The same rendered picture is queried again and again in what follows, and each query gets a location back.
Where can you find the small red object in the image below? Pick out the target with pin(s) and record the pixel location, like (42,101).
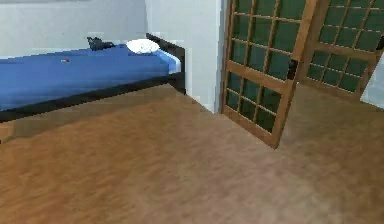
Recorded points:
(66,60)

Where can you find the white pillow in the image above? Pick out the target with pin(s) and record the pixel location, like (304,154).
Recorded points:
(143,46)

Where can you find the wooden door with green panes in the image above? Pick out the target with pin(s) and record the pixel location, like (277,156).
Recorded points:
(346,46)
(263,60)

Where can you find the blue bed with black frame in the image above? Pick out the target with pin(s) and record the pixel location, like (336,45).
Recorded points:
(83,75)

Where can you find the black lumpy object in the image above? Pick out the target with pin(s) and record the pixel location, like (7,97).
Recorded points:
(96,43)

